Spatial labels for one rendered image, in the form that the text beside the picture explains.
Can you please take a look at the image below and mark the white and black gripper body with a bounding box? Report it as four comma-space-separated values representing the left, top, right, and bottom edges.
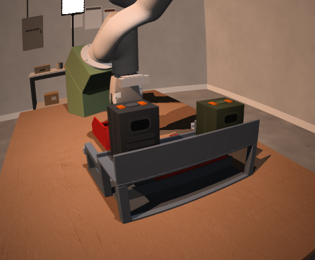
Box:
110, 74, 143, 104

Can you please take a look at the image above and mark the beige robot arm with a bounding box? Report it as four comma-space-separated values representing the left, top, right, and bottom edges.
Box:
81, 0, 173, 88

